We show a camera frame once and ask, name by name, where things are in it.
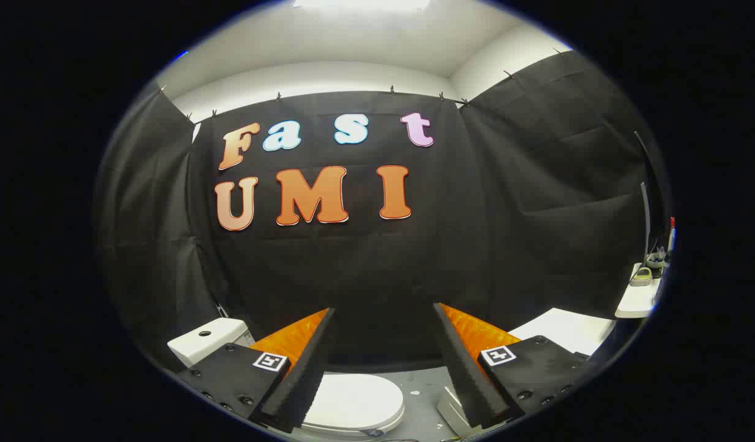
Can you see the ceiling light panel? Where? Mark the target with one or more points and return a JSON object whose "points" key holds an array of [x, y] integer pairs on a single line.
{"points": [[362, 3]]}

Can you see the black backdrop cloth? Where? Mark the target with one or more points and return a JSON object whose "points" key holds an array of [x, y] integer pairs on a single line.
{"points": [[383, 264]]}

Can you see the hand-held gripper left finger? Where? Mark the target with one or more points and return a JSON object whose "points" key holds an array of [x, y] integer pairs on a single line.
{"points": [[310, 368]]}

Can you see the white toilet lid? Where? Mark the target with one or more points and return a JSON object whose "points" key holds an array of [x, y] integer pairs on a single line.
{"points": [[353, 399]]}

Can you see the red capped bottle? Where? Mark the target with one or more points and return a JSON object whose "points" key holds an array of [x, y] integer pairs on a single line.
{"points": [[671, 236]]}

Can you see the white toilet tank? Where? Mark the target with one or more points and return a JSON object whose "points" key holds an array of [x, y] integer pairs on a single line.
{"points": [[190, 350]]}

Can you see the small grey-green item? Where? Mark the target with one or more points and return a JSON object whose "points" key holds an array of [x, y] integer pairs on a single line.
{"points": [[640, 279]]}

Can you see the white shelf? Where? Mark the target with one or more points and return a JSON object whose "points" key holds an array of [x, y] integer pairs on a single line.
{"points": [[638, 301]]}

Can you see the white panelled cabinet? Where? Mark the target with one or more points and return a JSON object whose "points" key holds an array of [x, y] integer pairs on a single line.
{"points": [[561, 328]]}

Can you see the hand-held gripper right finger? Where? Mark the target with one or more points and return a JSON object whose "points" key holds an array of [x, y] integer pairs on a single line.
{"points": [[460, 368]]}

